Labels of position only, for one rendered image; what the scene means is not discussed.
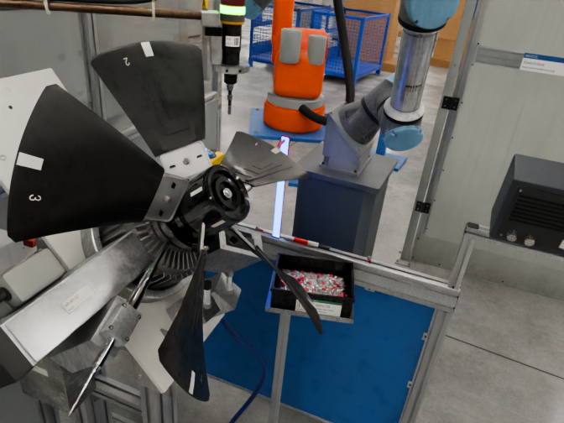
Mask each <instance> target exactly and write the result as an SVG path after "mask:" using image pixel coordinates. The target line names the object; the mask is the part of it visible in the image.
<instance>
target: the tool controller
mask: <svg viewBox="0 0 564 423"><path fill-rule="evenodd" d="M489 236H490V237H491V238H497V239H500V240H504V241H507V242H511V243H517V244H520V245H524V246H527V247H531V248H537V249H540V250H544V251H547V252H551V253H557V254H560V255H564V163H561V162H556V161H551V160H547V159H539V158H535V157H530V156H526V155H522V154H515V155H514V157H513V159H512V161H511V163H510V166H509V169H508V171H507V174H506V176H505V177H504V181H503V184H502V185H501V188H500V190H499V193H498V196H497V198H496V200H495V203H494V204H493V208H492V212H491V220H490V229H489Z"/></svg>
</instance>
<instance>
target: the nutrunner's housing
mask: <svg viewBox="0 0 564 423"><path fill-rule="evenodd" d="M241 43H242V25H234V24H226V23H223V24H222V63H223V64H224V65H239V64H240V51H241ZM223 81H224V82H225V83H226V84H229V85H233V84H235V83H237V82H238V75H233V74H224V78H223Z"/></svg>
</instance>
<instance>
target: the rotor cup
mask: <svg viewBox="0 0 564 423"><path fill-rule="evenodd" d="M200 187H202V191H200V192H198V193H197V194H195V195H194V196H191V192H193V191H195V190H197V189H198V188H200ZM225 188H228V189H229V190H230V191H231V192H232V197H231V198H227V197H225V195H224V193H223V190H224V189H225ZM249 209H250V200H249V196H248V192H247V189H246V187H245V185H244V183H243V182H242V180H241V179H240V178H239V176H238V175H237V174H236V173H235V172H234V171H233V170H231V169H230V168H228V167H226V166H225V165H222V164H215V165H212V166H209V167H208V168H206V169H205V170H203V171H202V172H200V173H198V174H197V175H195V176H193V177H191V178H190V179H189V185H188V186H187V188H186V190H185V194H184V195H183V197H182V199H181V201H180V204H179V206H178V208H177V210H176V212H175V215H174V217H173V219H172V220H171V221H170V222H162V221H158V222H159V225H160V227H161V229H162V230H163V232H164V234H165V235H166V236H167V238H168V239H169V240H170V241H171V242H172V243H174V244H175V245H177V246H178V247H180V248H183V249H185V250H189V251H191V246H192V244H193V243H197V244H198V241H199V232H200V223H201V221H202V222H204V224H205V235H204V239H206V243H204V246H208V245H209V244H210V243H211V242H212V240H213V239H214V237H215V235H216V234H218V233H220V232H222V231H224V230H226V229H228V228H230V227H232V226H234V225H236V224H238V223H240V222H242V221H243V220H244V219H245V218H246V217H247V216H248V213H249ZM222 220H223V221H224V223H223V224H221V225H219V226H217V227H212V225H214V224H216V223H218V222H220V221H222Z"/></svg>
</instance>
